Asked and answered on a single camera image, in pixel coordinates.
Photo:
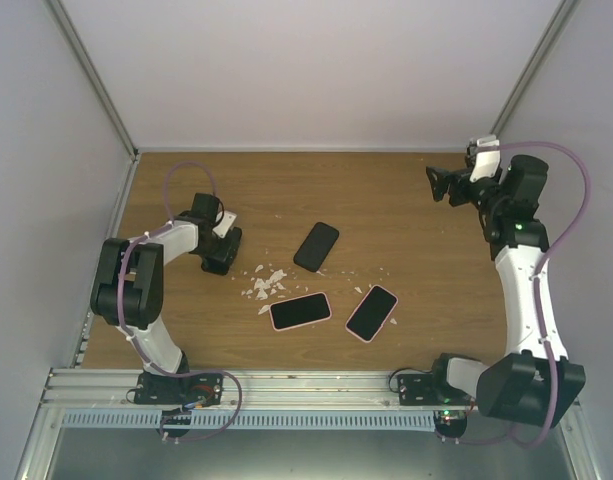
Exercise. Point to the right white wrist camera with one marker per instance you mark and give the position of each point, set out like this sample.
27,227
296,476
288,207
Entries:
483,157

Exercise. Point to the pink case phone left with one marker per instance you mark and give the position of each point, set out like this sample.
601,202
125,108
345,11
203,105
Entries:
300,311

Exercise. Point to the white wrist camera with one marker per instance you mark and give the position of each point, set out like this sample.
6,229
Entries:
483,157
224,224

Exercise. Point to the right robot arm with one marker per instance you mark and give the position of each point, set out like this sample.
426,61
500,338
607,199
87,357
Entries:
534,383

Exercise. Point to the white debris pile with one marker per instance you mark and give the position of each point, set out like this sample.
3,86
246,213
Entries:
261,285

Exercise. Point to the grey slotted cable duct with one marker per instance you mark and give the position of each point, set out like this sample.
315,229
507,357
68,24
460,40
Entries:
264,420

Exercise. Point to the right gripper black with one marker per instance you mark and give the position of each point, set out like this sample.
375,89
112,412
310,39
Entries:
440,189

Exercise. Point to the aluminium front rail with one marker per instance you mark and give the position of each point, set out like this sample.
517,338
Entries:
294,390

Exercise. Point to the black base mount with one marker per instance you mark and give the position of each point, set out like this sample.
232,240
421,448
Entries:
200,390
417,388

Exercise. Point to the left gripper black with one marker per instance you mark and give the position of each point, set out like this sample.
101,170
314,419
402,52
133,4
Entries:
226,254

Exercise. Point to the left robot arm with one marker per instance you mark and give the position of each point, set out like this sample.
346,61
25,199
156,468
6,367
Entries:
128,289

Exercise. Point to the black phone face down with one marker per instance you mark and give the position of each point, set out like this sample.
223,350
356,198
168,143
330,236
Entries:
315,248

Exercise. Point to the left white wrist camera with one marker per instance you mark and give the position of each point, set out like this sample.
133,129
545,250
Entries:
224,224

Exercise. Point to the pink case phone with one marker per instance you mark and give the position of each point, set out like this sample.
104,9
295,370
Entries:
300,311
368,318

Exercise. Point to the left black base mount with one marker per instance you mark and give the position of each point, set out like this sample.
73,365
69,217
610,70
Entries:
200,390

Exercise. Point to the pink case phone right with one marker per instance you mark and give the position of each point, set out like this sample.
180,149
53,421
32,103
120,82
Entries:
368,318

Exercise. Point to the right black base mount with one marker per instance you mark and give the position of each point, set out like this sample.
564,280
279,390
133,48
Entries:
417,388

